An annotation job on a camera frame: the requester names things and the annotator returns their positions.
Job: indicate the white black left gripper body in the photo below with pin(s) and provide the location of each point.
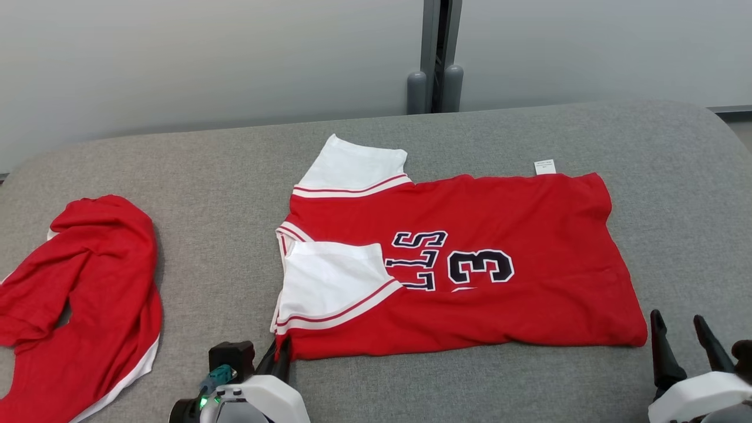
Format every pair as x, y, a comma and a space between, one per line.
276, 399

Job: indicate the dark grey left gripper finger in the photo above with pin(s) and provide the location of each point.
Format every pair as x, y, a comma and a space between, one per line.
267, 364
283, 361

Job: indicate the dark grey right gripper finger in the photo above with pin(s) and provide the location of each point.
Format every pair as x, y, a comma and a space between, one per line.
714, 349
667, 361

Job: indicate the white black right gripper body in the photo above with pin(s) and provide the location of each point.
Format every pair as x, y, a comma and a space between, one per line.
699, 396

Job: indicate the red shorts with white trim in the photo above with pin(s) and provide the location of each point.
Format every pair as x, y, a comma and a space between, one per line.
100, 282

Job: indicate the red white basketball jersey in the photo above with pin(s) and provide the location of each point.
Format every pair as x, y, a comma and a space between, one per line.
529, 217

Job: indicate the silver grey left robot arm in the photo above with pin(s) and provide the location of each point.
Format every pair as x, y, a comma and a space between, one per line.
235, 413

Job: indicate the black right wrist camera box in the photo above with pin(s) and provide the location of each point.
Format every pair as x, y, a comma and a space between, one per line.
743, 358

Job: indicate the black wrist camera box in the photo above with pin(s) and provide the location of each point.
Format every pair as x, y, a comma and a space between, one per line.
743, 358
232, 355

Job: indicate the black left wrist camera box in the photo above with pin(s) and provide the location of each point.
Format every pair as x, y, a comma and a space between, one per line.
232, 355

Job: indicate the grey partition post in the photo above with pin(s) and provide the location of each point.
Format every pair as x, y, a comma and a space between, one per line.
435, 59

